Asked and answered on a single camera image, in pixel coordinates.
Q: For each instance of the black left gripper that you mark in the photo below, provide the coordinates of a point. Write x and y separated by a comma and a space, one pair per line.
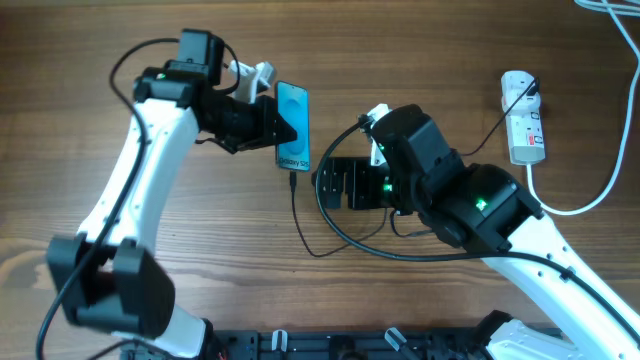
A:
264, 114

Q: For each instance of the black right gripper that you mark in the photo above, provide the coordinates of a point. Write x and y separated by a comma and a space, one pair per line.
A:
361, 170

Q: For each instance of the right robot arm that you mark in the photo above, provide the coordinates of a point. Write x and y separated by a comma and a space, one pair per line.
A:
485, 213

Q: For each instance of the white power strip socket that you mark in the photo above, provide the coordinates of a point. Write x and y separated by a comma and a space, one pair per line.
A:
521, 103

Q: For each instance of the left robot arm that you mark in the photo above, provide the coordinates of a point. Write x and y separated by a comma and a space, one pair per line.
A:
106, 275

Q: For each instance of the teal screen smartphone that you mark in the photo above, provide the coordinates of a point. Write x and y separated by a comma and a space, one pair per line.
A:
293, 106

